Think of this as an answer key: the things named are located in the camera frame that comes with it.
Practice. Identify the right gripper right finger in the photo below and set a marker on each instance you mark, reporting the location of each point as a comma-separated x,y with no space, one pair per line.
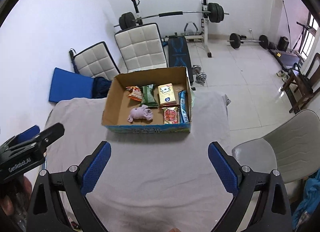
272,211

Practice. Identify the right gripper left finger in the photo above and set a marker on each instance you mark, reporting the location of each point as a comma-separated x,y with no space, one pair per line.
46,211

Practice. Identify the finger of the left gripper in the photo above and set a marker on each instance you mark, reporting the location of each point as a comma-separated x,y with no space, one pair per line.
28,134
50,135

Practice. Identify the orange mushroom snack bag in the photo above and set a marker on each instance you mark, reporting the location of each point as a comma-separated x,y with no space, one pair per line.
134,93

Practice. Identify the lilac fluffy towel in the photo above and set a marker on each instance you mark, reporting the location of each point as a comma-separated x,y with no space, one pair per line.
142,112

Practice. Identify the green snack bag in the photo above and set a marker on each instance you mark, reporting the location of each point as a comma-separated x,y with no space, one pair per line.
148,98

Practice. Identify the red floral snack bag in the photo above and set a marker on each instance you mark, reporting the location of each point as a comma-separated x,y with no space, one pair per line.
171,115

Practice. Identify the yellow tissue pack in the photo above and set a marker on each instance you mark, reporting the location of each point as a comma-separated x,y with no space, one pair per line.
166,95

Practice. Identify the blue snack bar packet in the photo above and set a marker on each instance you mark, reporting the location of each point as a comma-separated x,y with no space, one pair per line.
183,108

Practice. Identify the blue floor mat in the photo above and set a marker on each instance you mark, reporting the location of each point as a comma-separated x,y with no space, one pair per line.
66,85

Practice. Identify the grey plastic chair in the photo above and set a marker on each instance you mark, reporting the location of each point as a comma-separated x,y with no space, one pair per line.
292,149

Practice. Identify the dark blue cloth pile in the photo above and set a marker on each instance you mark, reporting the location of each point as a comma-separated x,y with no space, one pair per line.
100,87

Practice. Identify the left white padded chair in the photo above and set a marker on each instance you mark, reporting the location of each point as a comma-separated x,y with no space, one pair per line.
94,61

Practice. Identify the white padded chair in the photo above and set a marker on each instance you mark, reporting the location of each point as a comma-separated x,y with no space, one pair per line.
141,47
94,61

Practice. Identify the white tablecloth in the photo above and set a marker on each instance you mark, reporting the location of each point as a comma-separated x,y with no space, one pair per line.
153,181

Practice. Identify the milk carton cardboard box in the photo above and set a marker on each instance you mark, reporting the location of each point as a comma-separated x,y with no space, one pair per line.
118,106

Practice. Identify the right white padded chair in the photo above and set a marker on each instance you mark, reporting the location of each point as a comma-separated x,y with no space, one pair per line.
141,47

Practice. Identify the brown wooden chair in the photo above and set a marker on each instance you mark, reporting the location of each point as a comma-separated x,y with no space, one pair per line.
299,87

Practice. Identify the black blue weight bench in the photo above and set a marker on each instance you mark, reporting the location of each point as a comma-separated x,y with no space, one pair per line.
178,54

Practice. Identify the black treadmill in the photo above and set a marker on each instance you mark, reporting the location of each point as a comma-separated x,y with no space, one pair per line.
287,60

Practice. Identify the chrome dumbbell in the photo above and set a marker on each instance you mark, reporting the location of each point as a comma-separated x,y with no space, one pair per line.
200,75

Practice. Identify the floor barbell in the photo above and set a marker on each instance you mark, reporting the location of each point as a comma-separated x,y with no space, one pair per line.
237,40

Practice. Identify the racked barbell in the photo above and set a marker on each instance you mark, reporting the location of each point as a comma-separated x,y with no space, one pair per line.
215,13

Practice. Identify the white barbell rack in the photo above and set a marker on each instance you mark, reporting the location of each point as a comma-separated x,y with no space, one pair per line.
201,36

